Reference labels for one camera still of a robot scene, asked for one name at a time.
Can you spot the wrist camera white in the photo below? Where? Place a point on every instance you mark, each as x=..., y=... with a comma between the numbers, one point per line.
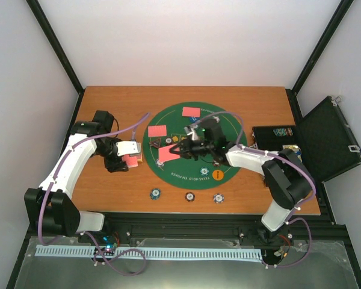
x=131, y=148
x=191, y=132

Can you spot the blue round blind button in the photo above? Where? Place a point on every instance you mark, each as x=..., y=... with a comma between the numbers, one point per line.
x=193, y=119

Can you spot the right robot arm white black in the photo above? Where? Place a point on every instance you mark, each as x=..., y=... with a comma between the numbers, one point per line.
x=286, y=177

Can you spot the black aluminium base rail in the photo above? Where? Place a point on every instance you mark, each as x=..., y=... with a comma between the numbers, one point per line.
x=138, y=226

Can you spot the blue white chips in case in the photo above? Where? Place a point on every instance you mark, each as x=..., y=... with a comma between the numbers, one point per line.
x=296, y=149

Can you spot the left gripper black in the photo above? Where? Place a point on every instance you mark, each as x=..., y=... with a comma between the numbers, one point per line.
x=116, y=165

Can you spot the black triangular dealer button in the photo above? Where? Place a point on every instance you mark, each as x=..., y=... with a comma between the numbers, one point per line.
x=156, y=143

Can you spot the metal front plate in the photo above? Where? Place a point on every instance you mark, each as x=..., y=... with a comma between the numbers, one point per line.
x=321, y=264

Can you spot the left black frame post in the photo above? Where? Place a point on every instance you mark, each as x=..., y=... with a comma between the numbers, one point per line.
x=55, y=44

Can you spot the orange round blind button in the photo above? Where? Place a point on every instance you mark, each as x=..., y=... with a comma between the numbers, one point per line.
x=218, y=175

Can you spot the red playing card deck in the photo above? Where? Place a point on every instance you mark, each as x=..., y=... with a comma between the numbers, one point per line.
x=131, y=161

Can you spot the black frame post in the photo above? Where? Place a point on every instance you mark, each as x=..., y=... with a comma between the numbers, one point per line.
x=55, y=44
x=326, y=36

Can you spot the chips row in case top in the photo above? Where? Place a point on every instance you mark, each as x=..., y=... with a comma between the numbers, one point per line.
x=283, y=132

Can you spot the orange card box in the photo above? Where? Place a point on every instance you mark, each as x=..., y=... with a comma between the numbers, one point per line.
x=140, y=158

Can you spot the right black frame post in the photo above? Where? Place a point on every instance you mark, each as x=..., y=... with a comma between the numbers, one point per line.
x=326, y=36

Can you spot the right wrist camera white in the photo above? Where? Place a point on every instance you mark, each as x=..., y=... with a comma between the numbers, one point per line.
x=191, y=132

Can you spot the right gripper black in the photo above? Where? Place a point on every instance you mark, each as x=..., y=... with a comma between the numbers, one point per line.
x=186, y=152

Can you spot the black poker case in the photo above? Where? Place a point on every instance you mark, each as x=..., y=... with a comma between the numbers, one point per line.
x=328, y=146

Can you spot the teal poker chip stack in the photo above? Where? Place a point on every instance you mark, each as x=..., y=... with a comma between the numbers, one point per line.
x=155, y=194

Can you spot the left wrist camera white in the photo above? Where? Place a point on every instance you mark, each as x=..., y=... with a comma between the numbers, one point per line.
x=131, y=148

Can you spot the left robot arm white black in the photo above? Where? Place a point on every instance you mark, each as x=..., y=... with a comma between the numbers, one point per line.
x=49, y=207

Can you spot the brown poker chip stack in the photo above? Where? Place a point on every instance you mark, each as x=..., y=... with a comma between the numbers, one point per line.
x=190, y=197

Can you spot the light blue cable duct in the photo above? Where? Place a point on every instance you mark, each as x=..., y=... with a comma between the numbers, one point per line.
x=153, y=253

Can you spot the red card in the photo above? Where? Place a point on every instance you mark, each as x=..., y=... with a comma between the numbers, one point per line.
x=157, y=131
x=164, y=154
x=191, y=112

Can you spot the red card top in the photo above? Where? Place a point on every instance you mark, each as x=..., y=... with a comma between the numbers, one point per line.
x=191, y=112

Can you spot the round green poker mat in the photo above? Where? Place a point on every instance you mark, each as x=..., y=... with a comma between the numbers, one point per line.
x=183, y=173

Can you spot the blue white chip stack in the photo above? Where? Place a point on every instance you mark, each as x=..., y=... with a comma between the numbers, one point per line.
x=218, y=198

